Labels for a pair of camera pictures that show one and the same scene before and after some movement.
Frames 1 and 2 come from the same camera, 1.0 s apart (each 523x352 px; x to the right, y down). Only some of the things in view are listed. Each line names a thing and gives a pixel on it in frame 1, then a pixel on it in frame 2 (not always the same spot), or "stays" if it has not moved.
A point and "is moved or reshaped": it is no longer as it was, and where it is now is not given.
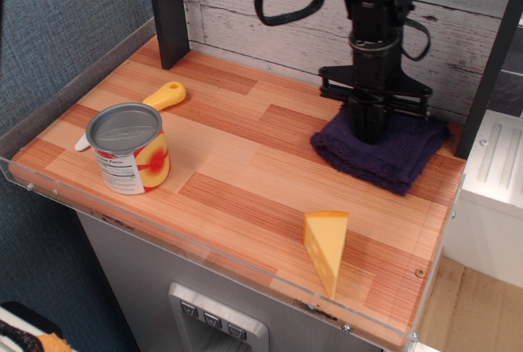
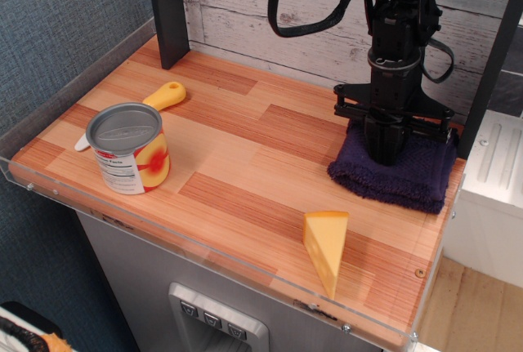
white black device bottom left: [20, 328] stays
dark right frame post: [499, 57] stays
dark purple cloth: [396, 161] is moved or reshaped
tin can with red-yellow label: [130, 147] stays
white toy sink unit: [485, 230] stays
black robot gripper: [377, 73] -> [395, 86]
